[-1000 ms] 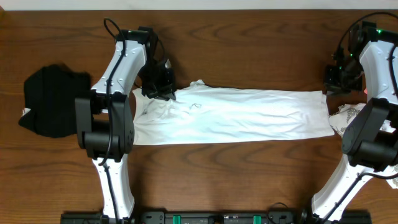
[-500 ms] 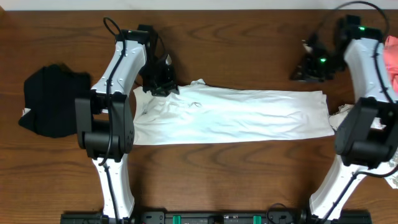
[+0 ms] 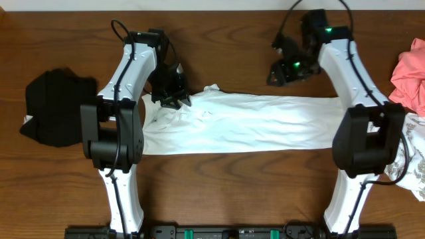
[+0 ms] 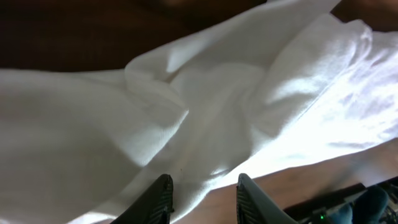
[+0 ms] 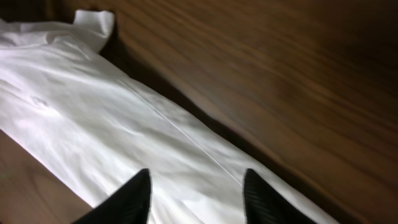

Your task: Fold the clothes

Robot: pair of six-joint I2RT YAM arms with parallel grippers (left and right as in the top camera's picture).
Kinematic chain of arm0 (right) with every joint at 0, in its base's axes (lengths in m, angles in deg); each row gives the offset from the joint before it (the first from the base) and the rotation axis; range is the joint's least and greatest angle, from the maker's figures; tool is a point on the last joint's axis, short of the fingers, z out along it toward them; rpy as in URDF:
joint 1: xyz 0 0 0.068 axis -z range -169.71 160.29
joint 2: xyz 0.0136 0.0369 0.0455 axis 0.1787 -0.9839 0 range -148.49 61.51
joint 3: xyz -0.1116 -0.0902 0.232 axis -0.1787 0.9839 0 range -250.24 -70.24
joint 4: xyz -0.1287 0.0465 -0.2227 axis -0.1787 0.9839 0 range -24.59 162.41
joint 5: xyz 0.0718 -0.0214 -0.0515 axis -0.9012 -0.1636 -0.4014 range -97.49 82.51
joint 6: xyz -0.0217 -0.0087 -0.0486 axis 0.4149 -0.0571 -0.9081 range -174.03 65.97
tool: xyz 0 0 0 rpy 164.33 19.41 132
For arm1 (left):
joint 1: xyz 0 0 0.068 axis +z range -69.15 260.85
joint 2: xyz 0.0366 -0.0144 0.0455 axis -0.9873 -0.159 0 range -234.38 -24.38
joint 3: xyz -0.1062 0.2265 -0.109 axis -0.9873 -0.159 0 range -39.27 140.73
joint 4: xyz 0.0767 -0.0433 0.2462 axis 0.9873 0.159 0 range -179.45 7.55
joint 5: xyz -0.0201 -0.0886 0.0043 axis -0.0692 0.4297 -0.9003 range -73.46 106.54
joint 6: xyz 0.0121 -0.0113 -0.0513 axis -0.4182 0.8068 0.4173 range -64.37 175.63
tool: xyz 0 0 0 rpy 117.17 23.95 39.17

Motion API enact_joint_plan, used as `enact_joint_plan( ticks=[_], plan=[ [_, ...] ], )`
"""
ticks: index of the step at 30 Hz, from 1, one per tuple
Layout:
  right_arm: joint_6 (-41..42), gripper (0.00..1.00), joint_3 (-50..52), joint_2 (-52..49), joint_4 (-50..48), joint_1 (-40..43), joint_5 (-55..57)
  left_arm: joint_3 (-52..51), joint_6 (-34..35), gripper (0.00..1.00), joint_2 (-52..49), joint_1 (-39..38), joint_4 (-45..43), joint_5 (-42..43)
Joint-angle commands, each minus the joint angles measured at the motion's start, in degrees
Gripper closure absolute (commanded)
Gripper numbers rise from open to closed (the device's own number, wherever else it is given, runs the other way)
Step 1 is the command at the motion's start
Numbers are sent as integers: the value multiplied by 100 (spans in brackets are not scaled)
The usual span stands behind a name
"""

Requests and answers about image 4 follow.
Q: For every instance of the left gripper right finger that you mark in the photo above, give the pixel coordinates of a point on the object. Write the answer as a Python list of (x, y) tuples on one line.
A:
[(254, 206)]

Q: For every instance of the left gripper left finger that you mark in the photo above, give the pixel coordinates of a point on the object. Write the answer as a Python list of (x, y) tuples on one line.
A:
[(154, 206)]

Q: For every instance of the white printed t-shirt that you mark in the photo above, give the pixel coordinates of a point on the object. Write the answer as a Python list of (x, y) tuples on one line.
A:
[(285, 84)]

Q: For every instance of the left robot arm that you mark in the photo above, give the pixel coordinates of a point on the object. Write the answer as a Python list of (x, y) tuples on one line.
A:
[(370, 207)]

